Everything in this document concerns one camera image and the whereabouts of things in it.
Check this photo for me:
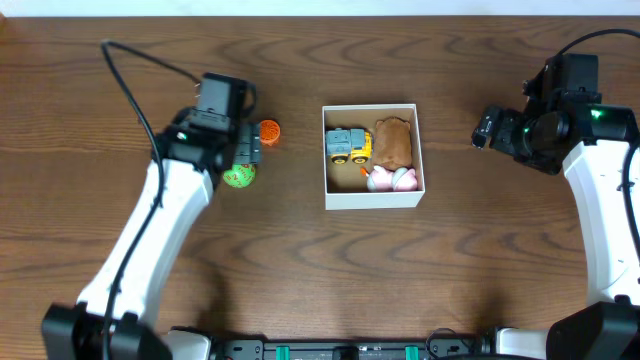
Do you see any yellow grey toy truck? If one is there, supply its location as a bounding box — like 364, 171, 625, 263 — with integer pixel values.
325, 128, 373, 165

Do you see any pink toy duck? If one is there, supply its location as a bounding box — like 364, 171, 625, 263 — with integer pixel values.
360, 165, 418, 192

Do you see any brown plush toy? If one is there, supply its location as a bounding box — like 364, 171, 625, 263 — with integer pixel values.
372, 117, 412, 171

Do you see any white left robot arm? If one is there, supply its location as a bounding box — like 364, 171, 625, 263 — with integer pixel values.
41, 123, 261, 359

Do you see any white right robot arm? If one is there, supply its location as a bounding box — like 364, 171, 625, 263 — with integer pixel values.
472, 104, 639, 359

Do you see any green numbered ball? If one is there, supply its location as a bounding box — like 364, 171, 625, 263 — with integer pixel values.
222, 164, 256, 188

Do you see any orange ridged toy ball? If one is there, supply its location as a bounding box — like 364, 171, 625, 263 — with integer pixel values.
260, 119, 281, 146

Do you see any white cardboard box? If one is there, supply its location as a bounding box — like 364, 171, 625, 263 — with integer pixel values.
322, 104, 426, 210

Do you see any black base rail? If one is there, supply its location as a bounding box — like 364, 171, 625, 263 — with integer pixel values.
164, 327, 496, 360

